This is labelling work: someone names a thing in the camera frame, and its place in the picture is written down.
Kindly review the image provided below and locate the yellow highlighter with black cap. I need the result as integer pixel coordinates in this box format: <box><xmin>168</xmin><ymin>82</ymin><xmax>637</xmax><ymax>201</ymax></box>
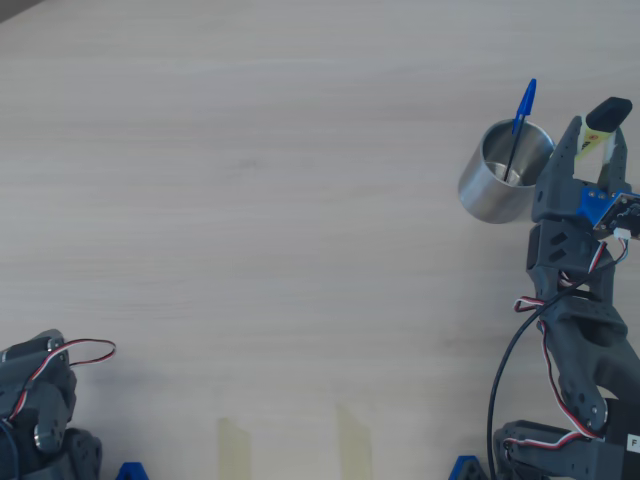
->
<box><xmin>573</xmin><ymin>97</ymin><xmax>634</xmax><ymax>164</ymax></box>

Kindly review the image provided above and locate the grey gripper with camera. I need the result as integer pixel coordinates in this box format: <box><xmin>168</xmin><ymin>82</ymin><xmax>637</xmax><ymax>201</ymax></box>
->
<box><xmin>530</xmin><ymin>116</ymin><xmax>631</xmax><ymax>227</ymax></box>

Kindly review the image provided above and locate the blue base plate with black block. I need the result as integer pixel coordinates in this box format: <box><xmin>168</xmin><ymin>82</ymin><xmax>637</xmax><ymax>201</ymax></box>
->
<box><xmin>447</xmin><ymin>454</ymin><xmax>489</xmax><ymax>480</ymax></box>

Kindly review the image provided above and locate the grey robot arm with camera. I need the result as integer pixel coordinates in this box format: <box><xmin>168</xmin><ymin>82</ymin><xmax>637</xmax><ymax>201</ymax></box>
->
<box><xmin>492</xmin><ymin>219</ymin><xmax>640</xmax><ymax>480</ymax></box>

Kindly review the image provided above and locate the silver metal cup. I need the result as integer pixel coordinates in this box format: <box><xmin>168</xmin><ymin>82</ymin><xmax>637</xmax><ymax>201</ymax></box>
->
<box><xmin>457</xmin><ymin>118</ymin><xmax>556</xmax><ymax>225</ymax></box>

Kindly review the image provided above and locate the grey robot arm without camera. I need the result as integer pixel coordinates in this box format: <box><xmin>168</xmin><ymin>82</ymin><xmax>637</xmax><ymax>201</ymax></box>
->
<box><xmin>0</xmin><ymin>328</ymin><xmax>104</xmax><ymax>480</ymax></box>

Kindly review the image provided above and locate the small camera circuit board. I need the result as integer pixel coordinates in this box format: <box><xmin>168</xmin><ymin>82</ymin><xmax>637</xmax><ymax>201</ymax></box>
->
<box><xmin>593</xmin><ymin>192</ymin><xmax>640</xmax><ymax>239</ymax></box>

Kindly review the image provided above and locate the blue ballpoint pen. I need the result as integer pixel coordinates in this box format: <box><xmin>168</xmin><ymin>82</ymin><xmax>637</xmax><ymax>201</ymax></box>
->
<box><xmin>503</xmin><ymin>78</ymin><xmax>538</xmax><ymax>181</ymax></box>

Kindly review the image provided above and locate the black camera cable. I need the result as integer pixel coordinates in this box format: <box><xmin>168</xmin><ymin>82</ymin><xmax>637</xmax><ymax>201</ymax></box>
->
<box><xmin>487</xmin><ymin>234</ymin><xmax>629</xmax><ymax>480</ymax></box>

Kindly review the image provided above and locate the blue camera bracket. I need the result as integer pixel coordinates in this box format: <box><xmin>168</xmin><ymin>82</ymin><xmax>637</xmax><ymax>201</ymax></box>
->
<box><xmin>574</xmin><ymin>185</ymin><xmax>634</xmax><ymax>226</ymax></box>

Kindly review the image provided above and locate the red white black servo wire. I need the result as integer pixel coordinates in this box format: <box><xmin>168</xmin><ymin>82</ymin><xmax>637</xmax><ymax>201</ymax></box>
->
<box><xmin>19</xmin><ymin>339</ymin><xmax>117</xmax><ymax>416</ymax></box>

